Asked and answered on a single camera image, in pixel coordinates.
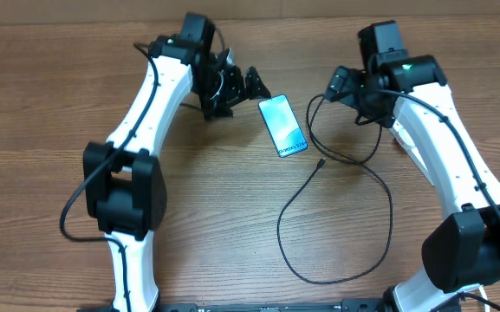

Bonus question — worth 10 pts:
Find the black USB charging cable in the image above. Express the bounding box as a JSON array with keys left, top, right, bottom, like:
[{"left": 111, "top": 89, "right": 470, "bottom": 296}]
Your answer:
[{"left": 276, "top": 93, "right": 394, "bottom": 286}]

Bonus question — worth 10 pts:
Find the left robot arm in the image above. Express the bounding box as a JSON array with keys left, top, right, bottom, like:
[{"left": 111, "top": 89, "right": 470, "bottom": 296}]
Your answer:
[{"left": 82, "top": 13, "right": 270, "bottom": 311}]

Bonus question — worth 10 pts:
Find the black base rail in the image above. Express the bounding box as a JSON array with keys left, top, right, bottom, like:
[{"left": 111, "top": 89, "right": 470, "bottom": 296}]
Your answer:
[{"left": 152, "top": 298, "right": 393, "bottom": 312}]

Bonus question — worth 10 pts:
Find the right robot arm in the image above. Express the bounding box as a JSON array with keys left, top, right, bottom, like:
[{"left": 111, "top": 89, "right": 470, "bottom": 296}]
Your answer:
[{"left": 326, "top": 21, "right": 500, "bottom": 311}]

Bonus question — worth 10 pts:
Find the white power strip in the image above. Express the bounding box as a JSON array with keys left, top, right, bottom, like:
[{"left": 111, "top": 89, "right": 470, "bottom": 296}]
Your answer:
[{"left": 390, "top": 120, "right": 433, "bottom": 185}]

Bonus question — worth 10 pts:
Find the blue Galaxy smartphone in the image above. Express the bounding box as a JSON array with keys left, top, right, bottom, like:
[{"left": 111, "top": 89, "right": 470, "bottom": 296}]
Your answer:
[{"left": 258, "top": 94, "right": 308, "bottom": 158}]

